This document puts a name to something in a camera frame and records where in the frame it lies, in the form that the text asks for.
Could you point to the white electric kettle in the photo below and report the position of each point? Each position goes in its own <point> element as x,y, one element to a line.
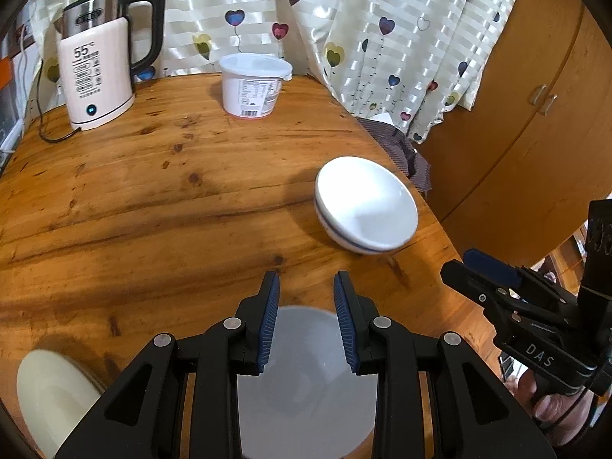
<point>95,81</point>

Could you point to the person's right hand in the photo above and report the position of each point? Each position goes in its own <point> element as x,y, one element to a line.
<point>547,409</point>

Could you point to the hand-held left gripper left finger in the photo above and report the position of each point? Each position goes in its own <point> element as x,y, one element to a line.
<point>268,325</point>

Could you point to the white plastic yogurt tub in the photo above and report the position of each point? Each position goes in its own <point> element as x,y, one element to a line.
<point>253,91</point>

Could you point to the wooden cabinet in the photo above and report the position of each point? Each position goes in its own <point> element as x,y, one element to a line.
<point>526,177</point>

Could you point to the cream heart print curtain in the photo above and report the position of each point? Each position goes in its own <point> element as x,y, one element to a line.
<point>382,9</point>

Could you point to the white ceramic bowl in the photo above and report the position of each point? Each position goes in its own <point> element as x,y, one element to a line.
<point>368,201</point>
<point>306,392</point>

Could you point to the large grey ceramic plate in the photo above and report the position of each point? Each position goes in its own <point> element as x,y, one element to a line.
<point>52,401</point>

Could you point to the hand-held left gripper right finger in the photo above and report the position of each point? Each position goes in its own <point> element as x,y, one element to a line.
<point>345,330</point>

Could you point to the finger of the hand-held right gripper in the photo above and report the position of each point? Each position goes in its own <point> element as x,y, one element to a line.
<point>526,339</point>
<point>492,263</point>

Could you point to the dark striped cloth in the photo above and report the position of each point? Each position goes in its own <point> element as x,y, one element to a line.
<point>401,148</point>

